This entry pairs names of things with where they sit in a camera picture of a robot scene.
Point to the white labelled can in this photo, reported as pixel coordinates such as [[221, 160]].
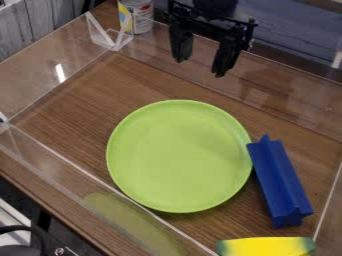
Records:
[[139, 11]]

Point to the blue star-shaped block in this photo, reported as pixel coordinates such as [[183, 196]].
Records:
[[286, 199]]

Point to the clear acrylic enclosure wall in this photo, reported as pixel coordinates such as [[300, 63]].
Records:
[[71, 86]]

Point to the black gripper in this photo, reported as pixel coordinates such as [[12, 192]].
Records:
[[213, 19]]

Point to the yellow green banana toy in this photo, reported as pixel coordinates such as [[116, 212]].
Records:
[[266, 246]]

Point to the green round plate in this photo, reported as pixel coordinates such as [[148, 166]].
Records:
[[176, 156]]

